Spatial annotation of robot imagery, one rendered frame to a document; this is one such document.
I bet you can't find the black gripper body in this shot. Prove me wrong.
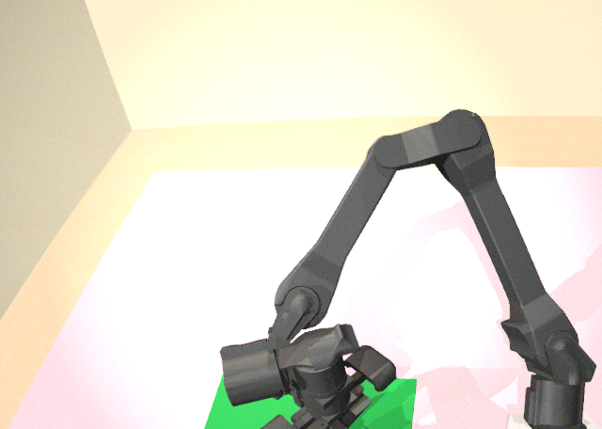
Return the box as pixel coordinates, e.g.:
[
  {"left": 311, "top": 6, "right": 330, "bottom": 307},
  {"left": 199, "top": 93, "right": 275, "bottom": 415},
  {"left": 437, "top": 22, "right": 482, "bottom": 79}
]
[{"left": 261, "top": 345, "right": 397, "bottom": 429}]

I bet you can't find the green circuit board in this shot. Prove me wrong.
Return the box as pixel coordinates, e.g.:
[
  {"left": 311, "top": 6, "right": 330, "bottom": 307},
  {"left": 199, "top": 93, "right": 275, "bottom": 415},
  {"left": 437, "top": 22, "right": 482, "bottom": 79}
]
[{"left": 204, "top": 374, "right": 418, "bottom": 429}]

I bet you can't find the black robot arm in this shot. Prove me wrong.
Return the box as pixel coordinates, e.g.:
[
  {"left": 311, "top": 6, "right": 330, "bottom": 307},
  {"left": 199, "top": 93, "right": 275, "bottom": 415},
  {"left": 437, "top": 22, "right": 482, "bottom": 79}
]
[{"left": 219, "top": 109, "right": 596, "bottom": 429}]

